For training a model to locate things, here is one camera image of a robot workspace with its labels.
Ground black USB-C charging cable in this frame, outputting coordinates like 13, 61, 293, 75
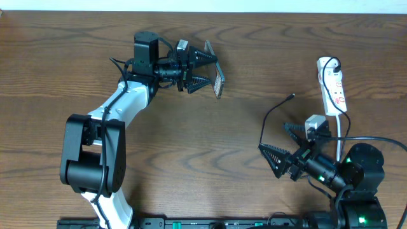
259, 57, 352, 160

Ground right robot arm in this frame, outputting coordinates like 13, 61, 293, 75
258, 121, 387, 228

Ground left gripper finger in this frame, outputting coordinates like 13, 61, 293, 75
186, 75, 211, 94
189, 46, 218, 68

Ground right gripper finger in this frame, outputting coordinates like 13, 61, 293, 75
283, 123, 307, 147
258, 143, 291, 179

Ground black USB plug adapter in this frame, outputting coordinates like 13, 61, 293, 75
333, 65, 341, 73

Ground white power strip red switches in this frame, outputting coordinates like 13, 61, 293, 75
317, 57, 347, 116

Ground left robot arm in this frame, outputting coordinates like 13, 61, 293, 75
57, 31, 224, 228

